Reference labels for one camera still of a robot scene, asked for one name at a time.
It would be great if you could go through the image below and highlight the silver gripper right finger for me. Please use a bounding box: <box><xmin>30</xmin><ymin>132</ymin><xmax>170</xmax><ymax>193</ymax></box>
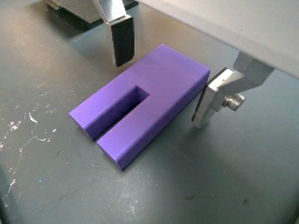
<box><xmin>190</xmin><ymin>52</ymin><xmax>274</xmax><ymax>129</ymax></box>

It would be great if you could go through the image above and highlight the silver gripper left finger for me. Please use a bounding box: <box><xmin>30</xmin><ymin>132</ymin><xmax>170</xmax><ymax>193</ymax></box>
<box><xmin>91</xmin><ymin>0</ymin><xmax>134</xmax><ymax>67</ymax></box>

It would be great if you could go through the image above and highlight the purple double-square block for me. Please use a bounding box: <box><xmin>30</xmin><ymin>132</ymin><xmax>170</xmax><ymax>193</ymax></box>
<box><xmin>69</xmin><ymin>45</ymin><xmax>210</xmax><ymax>169</ymax></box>

